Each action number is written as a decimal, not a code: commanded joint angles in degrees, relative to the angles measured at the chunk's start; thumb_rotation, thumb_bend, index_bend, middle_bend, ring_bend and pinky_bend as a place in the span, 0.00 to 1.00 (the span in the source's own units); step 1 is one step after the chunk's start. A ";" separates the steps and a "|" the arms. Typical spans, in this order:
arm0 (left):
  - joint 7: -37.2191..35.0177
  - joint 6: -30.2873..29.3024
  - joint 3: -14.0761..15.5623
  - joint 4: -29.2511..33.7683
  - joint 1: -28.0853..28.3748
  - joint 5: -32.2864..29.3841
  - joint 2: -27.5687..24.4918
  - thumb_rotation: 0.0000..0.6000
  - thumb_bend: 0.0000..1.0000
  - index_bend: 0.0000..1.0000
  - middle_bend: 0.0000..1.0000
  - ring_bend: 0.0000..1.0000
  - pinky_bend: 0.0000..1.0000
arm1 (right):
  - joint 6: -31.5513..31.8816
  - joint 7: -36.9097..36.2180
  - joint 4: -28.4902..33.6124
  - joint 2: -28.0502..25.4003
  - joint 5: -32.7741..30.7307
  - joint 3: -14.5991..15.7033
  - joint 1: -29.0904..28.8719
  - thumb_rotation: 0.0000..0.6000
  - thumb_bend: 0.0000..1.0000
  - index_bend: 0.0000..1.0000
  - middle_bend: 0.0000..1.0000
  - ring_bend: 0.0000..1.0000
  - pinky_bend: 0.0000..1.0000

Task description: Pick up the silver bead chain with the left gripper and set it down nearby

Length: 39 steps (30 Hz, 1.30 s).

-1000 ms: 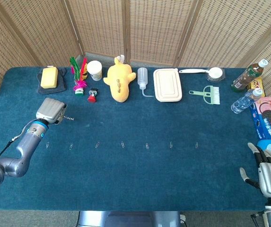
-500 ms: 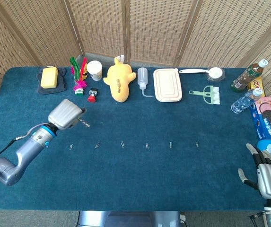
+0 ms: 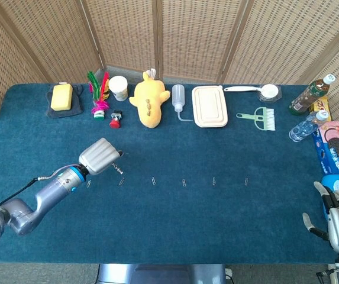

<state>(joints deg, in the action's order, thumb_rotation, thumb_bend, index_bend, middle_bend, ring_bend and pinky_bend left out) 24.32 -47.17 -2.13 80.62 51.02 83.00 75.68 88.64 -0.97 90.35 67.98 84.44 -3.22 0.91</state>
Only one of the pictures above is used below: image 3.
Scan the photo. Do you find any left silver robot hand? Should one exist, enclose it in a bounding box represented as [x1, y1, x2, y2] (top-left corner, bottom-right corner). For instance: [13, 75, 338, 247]
[78, 137, 124, 176]

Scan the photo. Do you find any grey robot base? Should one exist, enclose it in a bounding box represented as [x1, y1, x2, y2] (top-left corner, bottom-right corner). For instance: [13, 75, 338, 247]
[96, 263, 228, 284]

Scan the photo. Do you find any colourful feather shuttlecock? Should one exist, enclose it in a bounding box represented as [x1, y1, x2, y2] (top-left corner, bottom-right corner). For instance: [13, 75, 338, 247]
[86, 70, 111, 121]

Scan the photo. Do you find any dark grey cloth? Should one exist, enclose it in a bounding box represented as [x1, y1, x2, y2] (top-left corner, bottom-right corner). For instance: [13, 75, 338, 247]
[45, 84, 84, 119]

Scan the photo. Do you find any yellow sponge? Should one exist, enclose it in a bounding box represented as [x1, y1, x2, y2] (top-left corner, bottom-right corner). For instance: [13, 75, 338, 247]
[50, 83, 75, 112]

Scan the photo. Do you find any white paper cup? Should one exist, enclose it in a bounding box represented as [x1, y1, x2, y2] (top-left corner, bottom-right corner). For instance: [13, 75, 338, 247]
[108, 75, 129, 102]

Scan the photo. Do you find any yellow plush toy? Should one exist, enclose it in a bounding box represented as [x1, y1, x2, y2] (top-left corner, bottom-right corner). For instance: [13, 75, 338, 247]
[128, 68, 171, 130]

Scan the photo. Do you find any blue pink cookie box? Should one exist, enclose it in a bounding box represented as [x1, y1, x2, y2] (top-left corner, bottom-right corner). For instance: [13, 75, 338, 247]
[311, 120, 339, 175]

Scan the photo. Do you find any blue velvet tablecloth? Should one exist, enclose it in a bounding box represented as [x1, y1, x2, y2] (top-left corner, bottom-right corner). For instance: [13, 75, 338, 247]
[0, 82, 339, 264]

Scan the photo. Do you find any clear plastic squeeze bottle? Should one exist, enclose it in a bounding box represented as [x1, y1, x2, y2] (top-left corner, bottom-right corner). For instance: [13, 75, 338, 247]
[172, 83, 194, 122]

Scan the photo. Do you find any clear water bottle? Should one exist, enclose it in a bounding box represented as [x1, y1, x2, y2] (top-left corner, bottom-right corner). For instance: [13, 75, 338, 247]
[288, 110, 330, 143]

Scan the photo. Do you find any beige lidded lunch box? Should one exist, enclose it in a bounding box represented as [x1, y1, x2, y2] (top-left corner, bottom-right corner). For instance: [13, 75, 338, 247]
[191, 85, 228, 128]

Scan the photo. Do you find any yellow snack box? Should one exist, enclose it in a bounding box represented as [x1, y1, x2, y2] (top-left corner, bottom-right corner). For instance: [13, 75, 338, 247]
[309, 96, 330, 115]

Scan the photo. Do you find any green tea bottle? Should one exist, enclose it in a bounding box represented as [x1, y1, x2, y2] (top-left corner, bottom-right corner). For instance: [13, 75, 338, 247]
[288, 73, 337, 116]

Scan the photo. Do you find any clear glass dish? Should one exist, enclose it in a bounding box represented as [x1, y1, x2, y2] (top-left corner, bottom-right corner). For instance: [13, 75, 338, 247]
[257, 85, 283, 104]

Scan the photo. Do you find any woven wooden folding screen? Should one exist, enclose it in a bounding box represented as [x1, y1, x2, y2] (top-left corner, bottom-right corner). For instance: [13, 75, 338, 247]
[0, 0, 339, 151]

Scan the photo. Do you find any white plastic ladle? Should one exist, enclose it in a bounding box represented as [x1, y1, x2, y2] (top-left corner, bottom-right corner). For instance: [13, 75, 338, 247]
[222, 83, 279, 100]

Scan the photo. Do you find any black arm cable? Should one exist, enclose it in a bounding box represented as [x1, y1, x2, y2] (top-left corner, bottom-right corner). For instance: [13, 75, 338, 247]
[0, 164, 81, 208]

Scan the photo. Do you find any green handled white brush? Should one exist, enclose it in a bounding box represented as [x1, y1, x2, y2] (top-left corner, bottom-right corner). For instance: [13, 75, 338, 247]
[235, 106, 276, 132]

